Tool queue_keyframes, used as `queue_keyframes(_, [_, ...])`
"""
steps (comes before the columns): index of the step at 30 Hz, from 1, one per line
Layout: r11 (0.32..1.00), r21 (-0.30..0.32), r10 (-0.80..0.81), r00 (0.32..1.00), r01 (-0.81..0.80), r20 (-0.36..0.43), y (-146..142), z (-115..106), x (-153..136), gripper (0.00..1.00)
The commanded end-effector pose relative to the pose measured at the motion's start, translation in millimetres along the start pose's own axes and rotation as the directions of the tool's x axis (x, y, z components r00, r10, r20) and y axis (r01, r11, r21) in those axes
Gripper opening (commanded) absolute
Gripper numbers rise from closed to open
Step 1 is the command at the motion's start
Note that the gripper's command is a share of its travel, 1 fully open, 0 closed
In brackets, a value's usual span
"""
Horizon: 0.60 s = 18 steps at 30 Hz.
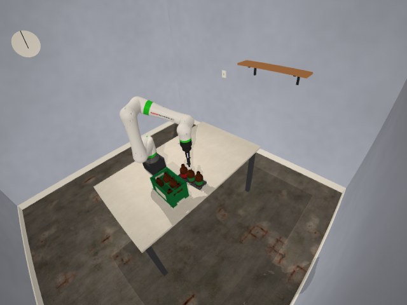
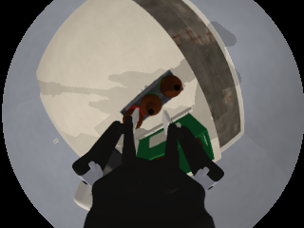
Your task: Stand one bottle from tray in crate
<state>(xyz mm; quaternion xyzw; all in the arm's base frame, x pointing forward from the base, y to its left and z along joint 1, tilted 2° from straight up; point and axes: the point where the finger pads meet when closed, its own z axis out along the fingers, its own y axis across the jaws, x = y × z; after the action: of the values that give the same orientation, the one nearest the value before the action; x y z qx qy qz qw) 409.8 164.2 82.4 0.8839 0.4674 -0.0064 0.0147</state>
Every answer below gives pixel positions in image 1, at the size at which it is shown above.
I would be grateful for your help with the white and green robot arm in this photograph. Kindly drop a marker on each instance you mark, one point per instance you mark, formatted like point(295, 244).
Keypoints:
point(143, 149)

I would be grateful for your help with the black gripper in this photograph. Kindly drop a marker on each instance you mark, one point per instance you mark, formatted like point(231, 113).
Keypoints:
point(187, 153)

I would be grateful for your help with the green bottle crate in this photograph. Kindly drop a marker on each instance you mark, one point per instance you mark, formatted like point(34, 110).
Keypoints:
point(170, 198)

